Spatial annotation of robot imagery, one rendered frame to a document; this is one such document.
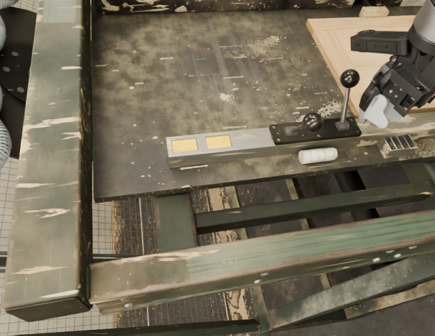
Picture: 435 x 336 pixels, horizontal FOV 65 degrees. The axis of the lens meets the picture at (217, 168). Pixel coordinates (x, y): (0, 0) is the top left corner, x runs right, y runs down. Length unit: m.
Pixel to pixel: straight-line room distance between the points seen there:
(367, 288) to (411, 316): 0.84
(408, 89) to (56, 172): 0.57
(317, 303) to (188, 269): 1.05
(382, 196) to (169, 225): 0.49
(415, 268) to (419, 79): 0.85
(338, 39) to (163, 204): 0.69
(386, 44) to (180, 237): 0.49
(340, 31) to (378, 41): 0.49
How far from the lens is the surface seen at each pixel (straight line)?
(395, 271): 1.38
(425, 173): 0.97
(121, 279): 0.57
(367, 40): 0.66
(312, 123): 0.63
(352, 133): 0.80
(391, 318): 2.30
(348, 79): 0.75
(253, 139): 0.72
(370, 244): 0.67
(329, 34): 1.10
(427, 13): 0.58
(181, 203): 0.71
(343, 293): 1.49
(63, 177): 0.61
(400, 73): 0.62
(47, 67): 0.79
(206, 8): 1.10
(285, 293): 2.73
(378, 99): 0.67
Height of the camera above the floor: 2.03
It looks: 36 degrees down
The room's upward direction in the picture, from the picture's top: 78 degrees counter-clockwise
